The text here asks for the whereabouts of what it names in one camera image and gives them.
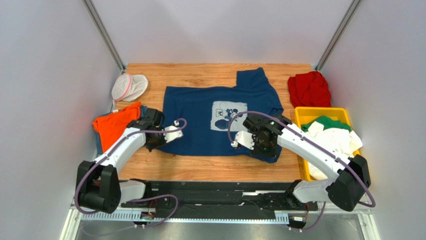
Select navy blue t shirt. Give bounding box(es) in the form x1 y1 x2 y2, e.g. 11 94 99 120
160 67 284 156

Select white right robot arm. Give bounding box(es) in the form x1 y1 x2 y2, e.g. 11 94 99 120
232 111 376 212

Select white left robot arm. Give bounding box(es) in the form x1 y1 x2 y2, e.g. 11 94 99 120
74 108 184 215

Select orange folded t shirt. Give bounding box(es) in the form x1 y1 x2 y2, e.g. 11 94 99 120
92 102 142 155

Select yellow plastic bin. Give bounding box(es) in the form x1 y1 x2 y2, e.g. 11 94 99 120
294 106 352 181

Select white mesh laundry bag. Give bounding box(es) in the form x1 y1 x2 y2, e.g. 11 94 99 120
111 73 149 102

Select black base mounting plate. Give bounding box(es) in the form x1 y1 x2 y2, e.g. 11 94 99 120
121 181 319 220

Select green t shirt in bin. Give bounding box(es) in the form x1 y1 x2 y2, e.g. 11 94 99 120
300 115 352 132

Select red crumpled t shirt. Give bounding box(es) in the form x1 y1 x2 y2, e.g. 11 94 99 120
287 71 332 108

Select white t shirt in bin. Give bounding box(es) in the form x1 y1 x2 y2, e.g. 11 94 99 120
305 121 364 181

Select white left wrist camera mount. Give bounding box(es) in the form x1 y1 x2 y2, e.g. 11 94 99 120
163 120 184 144

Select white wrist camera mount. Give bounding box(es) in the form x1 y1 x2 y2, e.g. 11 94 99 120
163 120 184 144
231 131 256 150

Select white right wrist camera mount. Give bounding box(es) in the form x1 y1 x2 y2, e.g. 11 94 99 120
231 131 256 150

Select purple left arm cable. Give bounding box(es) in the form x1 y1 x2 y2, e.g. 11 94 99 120
73 117 188 229

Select aluminium frame rail front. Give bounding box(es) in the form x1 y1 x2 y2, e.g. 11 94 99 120
60 201 380 240

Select left aluminium corner post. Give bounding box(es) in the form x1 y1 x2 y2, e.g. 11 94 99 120
82 0 126 74

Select aluminium corner post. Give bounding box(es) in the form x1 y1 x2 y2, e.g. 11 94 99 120
82 0 126 74
314 0 363 72

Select right aluminium corner post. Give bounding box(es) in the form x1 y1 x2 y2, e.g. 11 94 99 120
314 0 363 72

